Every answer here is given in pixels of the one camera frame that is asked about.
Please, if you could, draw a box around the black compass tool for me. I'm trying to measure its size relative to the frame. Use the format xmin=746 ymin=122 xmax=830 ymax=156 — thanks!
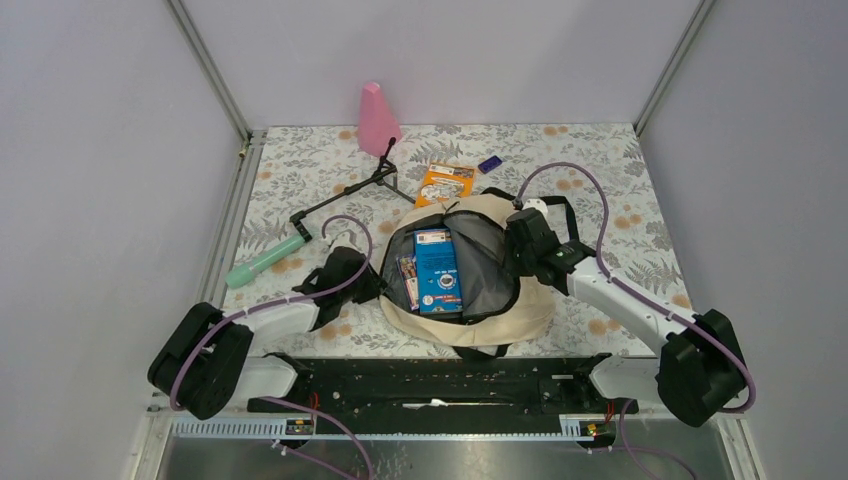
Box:
xmin=289 ymin=137 xmax=415 ymax=243

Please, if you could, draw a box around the small purple box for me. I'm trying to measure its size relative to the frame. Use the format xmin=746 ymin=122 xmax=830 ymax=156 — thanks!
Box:
xmin=478 ymin=156 xmax=503 ymax=174

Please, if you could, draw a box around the blue picture book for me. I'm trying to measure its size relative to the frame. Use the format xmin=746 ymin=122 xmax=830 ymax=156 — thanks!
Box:
xmin=396 ymin=254 xmax=420 ymax=312

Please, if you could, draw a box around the pink cone-shaped object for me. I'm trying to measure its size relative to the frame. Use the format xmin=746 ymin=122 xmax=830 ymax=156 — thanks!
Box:
xmin=357 ymin=82 xmax=402 ymax=157

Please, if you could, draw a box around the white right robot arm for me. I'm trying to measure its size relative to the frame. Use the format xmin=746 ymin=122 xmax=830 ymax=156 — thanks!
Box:
xmin=505 ymin=182 xmax=757 ymax=427

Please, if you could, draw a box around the green tube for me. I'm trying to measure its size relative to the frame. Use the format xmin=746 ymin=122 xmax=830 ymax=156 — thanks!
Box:
xmin=225 ymin=235 xmax=307 ymax=289

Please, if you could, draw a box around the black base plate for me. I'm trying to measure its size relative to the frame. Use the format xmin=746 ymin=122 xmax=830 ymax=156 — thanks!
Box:
xmin=285 ymin=356 xmax=672 ymax=436

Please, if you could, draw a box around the blue booklet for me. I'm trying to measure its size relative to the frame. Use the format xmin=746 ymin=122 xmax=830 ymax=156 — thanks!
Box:
xmin=413 ymin=229 xmax=463 ymax=315

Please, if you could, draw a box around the beige canvas backpack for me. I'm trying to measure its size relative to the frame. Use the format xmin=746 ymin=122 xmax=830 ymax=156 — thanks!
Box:
xmin=380 ymin=188 xmax=556 ymax=360

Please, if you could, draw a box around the orange booklet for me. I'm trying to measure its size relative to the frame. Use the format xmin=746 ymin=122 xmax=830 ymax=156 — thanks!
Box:
xmin=414 ymin=163 xmax=476 ymax=208

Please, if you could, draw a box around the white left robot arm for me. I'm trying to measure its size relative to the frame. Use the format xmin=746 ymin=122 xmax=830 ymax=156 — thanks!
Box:
xmin=147 ymin=237 xmax=386 ymax=420

